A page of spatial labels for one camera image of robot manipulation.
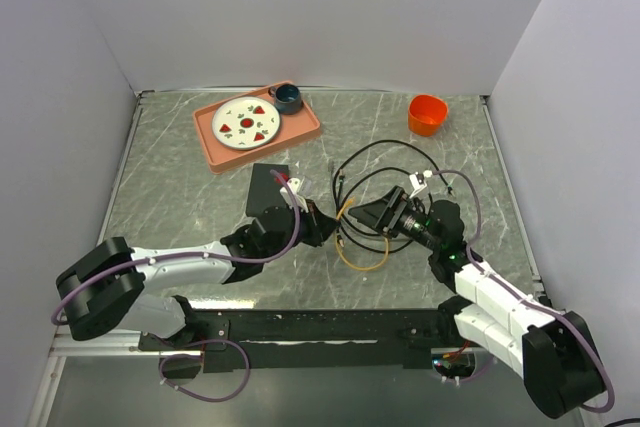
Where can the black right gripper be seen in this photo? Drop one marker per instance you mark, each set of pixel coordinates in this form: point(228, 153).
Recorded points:
point(381, 215)

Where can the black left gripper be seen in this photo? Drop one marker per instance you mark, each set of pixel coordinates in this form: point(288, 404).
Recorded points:
point(320, 226)

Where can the black network switch box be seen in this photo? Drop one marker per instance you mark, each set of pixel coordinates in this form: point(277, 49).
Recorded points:
point(264, 188)

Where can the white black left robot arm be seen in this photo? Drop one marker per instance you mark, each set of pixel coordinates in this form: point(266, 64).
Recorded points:
point(116, 286)

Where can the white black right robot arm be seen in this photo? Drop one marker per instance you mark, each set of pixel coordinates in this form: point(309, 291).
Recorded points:
point(552, 352)

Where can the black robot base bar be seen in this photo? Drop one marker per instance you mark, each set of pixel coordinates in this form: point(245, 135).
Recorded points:
point(270, 339)

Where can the orange plastic cup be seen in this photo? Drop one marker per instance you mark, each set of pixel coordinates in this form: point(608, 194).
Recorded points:
point(426, 114)

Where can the white plate with strawberries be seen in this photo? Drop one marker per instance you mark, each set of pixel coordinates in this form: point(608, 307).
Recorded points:
point(246, 123)

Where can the dark blue mug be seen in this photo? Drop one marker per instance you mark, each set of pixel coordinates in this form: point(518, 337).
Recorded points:
point(286, 98)

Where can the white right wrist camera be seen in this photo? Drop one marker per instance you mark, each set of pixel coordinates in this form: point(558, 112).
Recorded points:
point(419, 182)

